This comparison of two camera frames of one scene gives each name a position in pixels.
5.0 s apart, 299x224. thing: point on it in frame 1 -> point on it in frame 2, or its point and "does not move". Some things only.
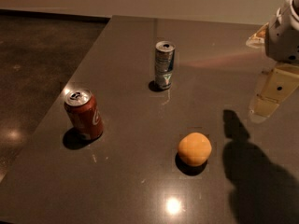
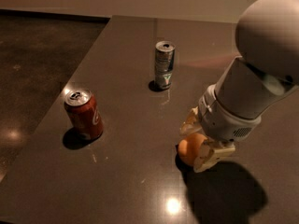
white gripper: x=282 y=40 -> x=224 y=123
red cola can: x=84 y=113 does not move
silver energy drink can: x=164 y=51 does not move
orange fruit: x=194 y=148 does not move
